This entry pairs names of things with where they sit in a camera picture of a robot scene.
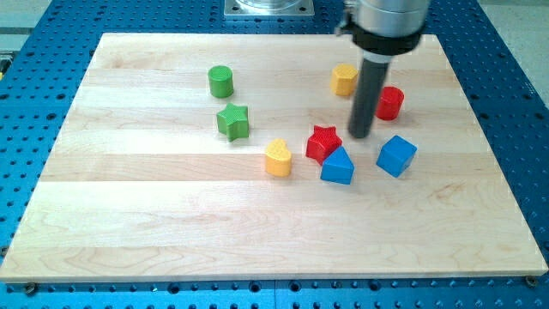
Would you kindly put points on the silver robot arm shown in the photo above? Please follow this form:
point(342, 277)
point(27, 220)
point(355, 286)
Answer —
point(383, 29)

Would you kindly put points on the wooden board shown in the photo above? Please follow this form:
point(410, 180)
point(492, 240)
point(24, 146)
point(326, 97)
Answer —
point(141, 186)

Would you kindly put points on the right board stop bolt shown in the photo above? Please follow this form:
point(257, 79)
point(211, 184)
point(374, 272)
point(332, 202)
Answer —
point(531, 281)

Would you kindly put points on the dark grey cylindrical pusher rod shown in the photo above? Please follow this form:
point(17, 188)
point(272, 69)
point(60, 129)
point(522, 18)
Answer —
point(369, 86)

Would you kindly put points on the red cylinder block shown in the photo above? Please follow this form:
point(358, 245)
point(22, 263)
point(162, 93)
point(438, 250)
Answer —
point(390, 101)

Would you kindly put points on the blue cube block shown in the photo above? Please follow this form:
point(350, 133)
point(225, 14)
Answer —
point(396, 156)

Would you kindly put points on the blue triangle block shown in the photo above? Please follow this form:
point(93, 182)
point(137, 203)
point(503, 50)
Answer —
point(338, 167)

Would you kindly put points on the left board stop bolt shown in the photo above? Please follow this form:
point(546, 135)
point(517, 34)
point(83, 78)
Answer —
point(30, 288)

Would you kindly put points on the red star block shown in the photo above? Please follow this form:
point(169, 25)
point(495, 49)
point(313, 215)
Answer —
point(322, 143)

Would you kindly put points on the green cylinder block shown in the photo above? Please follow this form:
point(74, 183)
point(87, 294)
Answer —
point(220, 81)

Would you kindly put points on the board stop bolt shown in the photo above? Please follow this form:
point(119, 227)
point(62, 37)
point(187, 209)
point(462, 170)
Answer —
point(30, 288)
point(531, 281)

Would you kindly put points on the yellow hexagon block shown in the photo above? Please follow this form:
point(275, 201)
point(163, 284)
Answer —
point(343, 79)

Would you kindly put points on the green star block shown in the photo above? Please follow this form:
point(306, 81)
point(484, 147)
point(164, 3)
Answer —
point(233, 122)

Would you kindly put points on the blue perforated table plate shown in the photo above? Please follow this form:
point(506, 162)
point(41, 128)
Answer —
point(43, 78)

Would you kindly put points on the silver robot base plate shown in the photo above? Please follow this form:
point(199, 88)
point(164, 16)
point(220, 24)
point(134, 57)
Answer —
point(246, 8)

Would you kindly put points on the yellow heart block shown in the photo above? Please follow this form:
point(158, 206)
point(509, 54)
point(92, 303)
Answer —
point(278, 158)

